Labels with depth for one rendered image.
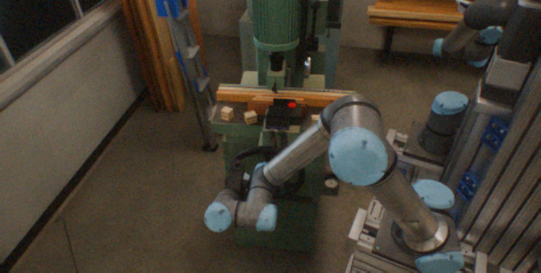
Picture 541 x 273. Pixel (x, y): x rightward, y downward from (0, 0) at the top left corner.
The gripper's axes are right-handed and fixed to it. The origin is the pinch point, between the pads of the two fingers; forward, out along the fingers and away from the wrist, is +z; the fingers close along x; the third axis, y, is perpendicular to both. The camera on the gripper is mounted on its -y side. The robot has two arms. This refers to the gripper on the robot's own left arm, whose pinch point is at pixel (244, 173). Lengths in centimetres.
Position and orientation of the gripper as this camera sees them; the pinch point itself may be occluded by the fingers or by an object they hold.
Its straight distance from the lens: 134.3
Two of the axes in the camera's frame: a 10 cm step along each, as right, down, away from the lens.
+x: 9.9, 0.8, -1.4
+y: -0.6, 9.8, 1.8
